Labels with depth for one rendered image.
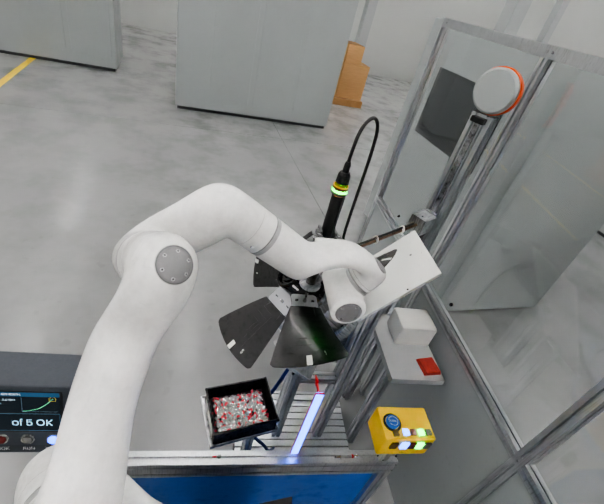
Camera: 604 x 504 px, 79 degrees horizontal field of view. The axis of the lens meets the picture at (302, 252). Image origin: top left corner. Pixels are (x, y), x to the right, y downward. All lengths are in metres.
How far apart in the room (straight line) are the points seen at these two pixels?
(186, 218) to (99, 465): 0.39
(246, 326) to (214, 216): 0.76
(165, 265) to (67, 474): 0.31
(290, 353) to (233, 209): 0.57
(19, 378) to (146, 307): 0.47
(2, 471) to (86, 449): 1.71
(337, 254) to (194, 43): 5.78
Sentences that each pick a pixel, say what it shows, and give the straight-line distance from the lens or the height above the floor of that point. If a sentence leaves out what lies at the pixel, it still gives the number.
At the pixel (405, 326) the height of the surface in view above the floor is 0.97.
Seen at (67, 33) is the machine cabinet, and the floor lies 0.49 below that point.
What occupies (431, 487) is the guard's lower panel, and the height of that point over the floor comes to 0.44.
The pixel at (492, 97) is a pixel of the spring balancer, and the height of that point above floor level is 1.86.
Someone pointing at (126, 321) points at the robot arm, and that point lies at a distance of 0.61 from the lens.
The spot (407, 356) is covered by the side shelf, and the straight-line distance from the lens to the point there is 1.72.
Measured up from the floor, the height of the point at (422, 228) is 1.35.
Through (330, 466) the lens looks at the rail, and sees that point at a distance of 1.36.
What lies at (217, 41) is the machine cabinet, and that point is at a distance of 6.40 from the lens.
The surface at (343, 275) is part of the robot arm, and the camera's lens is 0.87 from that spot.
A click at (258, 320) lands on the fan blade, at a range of 1.35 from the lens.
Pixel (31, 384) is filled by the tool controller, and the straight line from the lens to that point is 0.98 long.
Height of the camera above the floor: 2.03
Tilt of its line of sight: 35 degrees down
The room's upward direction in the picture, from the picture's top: 16 degrees clockwise
